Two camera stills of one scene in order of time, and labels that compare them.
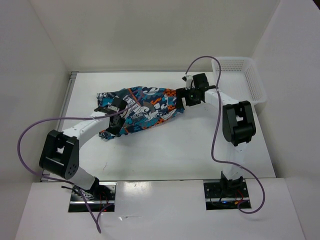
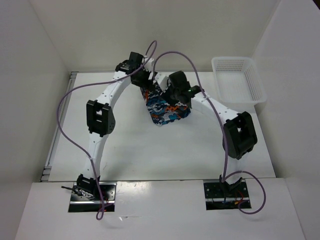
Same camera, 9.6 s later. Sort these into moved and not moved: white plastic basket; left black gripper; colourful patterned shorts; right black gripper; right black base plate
Moved: right black gripper; left black gripper; colourful patterned shorts
Not moved: right black base plate; white plastic basket
